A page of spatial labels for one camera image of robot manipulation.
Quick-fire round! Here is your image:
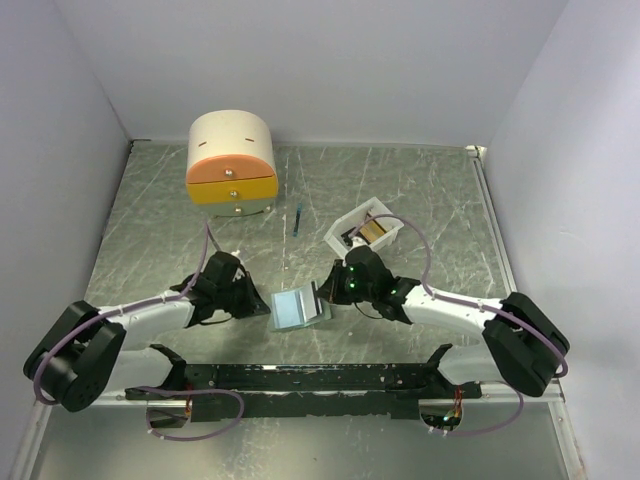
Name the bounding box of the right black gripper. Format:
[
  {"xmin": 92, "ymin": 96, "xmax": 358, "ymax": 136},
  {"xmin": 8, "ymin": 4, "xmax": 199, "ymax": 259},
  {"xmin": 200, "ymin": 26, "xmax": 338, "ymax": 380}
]
[{"xmin": 315, "ymin": 259, "xmax": 375, "ymax": 305}]

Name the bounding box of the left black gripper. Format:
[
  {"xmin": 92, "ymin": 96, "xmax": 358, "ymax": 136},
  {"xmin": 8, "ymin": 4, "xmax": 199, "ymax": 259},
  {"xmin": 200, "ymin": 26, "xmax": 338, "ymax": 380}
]
[{"xmin": 215, "ymin": 271, "xmax": 271, "ymax": 319}]

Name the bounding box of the mint green card holder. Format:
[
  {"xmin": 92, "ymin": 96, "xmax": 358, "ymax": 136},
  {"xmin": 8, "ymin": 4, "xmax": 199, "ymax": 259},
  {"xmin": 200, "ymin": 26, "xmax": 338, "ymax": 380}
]
[{"xmin": 269, "ymin": 281, "xmax": 332, "ymax": 332}]

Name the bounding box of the black credit card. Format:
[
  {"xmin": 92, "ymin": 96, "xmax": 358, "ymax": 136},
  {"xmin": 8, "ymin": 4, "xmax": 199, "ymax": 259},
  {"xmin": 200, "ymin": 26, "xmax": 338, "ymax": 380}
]
[{"xmin": 341, "ymin": 228, "xmax": 356, "ymax": 243}]

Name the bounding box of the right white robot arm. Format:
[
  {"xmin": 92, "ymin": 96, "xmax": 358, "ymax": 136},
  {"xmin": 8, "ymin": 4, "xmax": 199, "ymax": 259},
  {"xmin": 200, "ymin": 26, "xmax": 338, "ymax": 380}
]
[{"xmin": 318, "ymin": 246, "xmax": 570, "ymax": 398}]

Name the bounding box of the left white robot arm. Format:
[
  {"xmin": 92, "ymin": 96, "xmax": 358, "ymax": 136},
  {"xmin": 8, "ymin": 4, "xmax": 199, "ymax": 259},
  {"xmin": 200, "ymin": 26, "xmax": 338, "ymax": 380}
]
[{"xmin": 23, "ymin": 252, "xmax": 270, "ymax": 412}]

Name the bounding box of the white plastic tray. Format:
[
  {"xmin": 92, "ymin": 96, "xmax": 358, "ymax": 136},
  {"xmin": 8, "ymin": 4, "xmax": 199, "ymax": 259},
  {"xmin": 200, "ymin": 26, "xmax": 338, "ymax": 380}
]
[{"xmin": 324, "ymin": 197, "xmax": 403, "ymax": 259}]

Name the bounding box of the blue pen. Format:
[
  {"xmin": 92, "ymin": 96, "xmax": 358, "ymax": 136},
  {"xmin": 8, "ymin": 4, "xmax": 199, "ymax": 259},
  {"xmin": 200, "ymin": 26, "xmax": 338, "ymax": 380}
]
[{"xmin": 292, "ymin": 202, "xmax": 303, "ymax": 238}]

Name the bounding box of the black base bar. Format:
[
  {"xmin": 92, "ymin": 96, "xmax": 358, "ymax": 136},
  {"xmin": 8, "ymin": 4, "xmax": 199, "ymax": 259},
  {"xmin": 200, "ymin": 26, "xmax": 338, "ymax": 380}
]
[{"xmin": 124, "ymin": 362, "xmax": 484, "ymax": 424}]

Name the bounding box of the beige mini drawer cabinet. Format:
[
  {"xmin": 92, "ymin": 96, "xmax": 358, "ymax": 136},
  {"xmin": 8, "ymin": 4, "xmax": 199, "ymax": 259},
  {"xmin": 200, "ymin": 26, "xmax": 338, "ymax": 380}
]
[{"xmin": 185, "ymin": 110, "xmax": 279, "ymax": 217}]

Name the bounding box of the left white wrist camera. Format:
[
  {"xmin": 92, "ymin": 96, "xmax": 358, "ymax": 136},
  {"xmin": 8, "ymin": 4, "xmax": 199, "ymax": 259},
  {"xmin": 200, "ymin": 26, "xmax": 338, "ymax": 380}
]
[{"xmin": 231, "ymin": 249, "xmax": 246, "ymax": 269}]

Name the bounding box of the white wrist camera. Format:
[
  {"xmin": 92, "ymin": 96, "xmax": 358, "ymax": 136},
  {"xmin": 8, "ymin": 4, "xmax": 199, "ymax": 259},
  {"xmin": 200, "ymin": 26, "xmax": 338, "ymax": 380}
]
[
  {"xmin": 349, "ymin": 237, "xmax": 369, "ymax": 251},
  {"xmin": 231, "ymin": 249, "xmax": 246, "ymax": 269}
]

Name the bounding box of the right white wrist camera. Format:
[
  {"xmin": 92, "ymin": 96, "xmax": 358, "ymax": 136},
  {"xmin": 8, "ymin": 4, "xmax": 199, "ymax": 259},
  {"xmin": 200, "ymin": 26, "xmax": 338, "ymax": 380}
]
[{"xmin": 349, "ymin": 237, "xmax": 369, "ymax": 251}]

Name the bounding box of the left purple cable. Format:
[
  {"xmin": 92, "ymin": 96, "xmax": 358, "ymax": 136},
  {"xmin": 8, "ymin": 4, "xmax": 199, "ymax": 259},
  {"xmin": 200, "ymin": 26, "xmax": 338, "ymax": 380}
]
[{"xmin": 32, "ymin": 222, "xmax": 221, "ymax": 406}]

